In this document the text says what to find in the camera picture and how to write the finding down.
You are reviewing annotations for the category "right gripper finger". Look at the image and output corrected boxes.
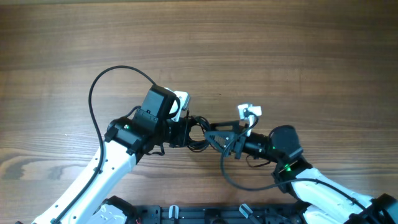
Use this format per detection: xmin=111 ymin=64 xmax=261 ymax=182
xmin=210 ymin=120 xmax=239 ymax=131
xmin=205 ymin=131 xmax=234 ymax=152

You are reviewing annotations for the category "black thick usb cable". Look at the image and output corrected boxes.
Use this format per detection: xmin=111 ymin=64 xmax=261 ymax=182
xmin=185 ymin=115 xmax=215 ymax=153

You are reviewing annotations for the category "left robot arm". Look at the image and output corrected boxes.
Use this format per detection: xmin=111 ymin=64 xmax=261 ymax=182
xmin=34 ymin=85 xmax=190 ymax=223

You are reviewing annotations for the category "left camera cable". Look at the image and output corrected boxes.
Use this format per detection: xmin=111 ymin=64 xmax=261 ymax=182
xmin=51 ymin=65 xmax=157 ymax=224

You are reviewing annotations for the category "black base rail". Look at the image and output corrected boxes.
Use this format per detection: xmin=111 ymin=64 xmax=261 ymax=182
xmin=133 ymin=204 xmax=303 ymax=224

